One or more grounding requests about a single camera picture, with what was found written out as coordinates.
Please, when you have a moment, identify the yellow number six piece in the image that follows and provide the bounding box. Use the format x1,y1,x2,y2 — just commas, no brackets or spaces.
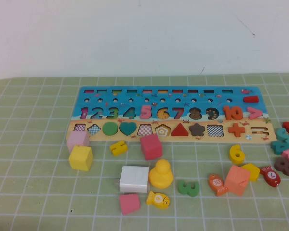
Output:
228,144,246,165

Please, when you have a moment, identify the pink number five piece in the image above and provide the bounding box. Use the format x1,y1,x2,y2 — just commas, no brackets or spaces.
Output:
139,105,153,120

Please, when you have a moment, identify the teal heart piece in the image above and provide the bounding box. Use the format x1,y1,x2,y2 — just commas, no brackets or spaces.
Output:
119,121,138,137

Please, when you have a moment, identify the green circle piece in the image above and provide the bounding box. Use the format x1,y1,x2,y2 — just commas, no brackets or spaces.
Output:
102,121,119,136

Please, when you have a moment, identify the red triangle piece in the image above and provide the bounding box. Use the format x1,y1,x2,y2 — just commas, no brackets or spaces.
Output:
171,123,189,137

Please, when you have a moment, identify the yellow equals sign piece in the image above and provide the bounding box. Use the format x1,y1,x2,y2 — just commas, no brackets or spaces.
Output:
109,140,129,157

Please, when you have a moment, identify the brown star piece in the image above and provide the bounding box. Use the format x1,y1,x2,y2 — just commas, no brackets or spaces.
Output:
188,122,206,137

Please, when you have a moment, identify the blue number puzzle board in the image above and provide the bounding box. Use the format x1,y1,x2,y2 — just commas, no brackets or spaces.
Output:
66,86,277,143

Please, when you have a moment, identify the green number three piece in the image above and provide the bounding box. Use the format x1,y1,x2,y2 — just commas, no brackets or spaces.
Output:
178,180,200,198

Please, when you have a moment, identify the pink trapezoid piece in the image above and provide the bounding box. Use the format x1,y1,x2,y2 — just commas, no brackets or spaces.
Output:
119,193,141,216

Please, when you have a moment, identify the orange number ten piece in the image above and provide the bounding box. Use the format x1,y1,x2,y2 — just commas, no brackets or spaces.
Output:
223,105,244,121

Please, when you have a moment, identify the orange plus sign piece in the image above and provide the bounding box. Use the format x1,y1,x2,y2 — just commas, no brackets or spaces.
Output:
227,122,246,138

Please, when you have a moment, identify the pink greater-than sign piece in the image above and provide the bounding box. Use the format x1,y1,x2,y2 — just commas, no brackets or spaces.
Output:
246,106,263,120

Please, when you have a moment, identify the yellow diamond piece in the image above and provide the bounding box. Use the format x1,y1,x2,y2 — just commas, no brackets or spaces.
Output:
240,163,261,182

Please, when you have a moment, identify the teal number four piece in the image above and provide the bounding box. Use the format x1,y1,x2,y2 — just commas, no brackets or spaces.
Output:
270,140,289,155

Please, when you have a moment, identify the red fish piece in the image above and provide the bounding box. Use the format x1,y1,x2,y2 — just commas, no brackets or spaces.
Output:
259,165,282,188

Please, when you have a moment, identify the teal number two piece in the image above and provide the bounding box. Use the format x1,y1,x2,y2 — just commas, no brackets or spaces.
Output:
276,128,289,145

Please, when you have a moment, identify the brown number eight piece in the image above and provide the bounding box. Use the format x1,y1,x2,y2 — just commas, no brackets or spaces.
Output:
273,156,289,177

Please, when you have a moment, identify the red wooden cube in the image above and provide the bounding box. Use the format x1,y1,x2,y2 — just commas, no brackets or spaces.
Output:
139,133,163,161

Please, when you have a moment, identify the yellow rubber duck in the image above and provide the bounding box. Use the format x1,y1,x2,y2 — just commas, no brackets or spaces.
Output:
148,159,174,189

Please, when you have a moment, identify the white charger plug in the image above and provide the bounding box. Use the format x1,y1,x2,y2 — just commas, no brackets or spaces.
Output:
114,165,150,194

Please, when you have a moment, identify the light pink wooden cube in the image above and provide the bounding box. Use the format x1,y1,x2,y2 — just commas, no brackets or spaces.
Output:
66,130,91,154

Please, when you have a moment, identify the yellow wooden cube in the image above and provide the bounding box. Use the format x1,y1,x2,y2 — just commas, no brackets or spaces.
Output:
68,145,94,172

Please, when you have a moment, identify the yellow fish number nine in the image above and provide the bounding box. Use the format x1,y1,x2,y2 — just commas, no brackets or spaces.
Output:
146,191,171,210

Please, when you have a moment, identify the orange fish number ten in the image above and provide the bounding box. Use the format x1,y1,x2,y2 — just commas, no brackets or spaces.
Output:
208,173,230,197

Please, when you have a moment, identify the orange wooden cube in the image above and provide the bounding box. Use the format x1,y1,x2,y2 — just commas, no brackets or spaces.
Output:
224,164,252,196

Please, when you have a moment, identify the green grid tablecloth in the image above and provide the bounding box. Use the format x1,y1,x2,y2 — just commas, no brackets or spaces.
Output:
0,73,289,231

